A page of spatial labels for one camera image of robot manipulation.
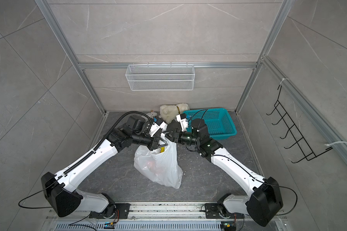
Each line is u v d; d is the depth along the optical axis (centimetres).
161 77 101
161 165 73
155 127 63
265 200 39
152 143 60
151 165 84
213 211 72
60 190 38
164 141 67
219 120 111
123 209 73
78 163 43
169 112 107
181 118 66
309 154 58
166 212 75
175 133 63
